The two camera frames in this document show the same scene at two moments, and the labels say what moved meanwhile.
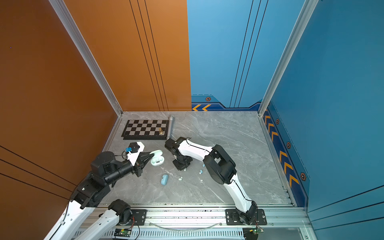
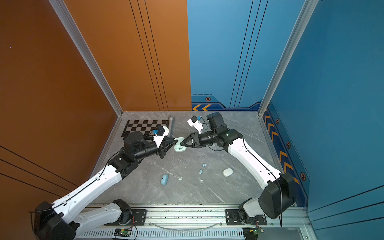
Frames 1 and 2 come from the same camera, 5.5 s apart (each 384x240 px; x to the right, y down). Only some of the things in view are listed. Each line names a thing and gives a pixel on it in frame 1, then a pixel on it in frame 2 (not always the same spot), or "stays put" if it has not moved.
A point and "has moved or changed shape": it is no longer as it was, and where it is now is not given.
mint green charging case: (157, 159) has moved or changed shape
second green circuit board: (256, 230) stays put
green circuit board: (123, 232) stays put
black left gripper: (139, 164) → (163, 148)
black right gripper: (181, 167) → (195, 138)
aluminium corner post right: (302, 18) stays put
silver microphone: (170, 124) stays put
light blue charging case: (164, 179) stays put
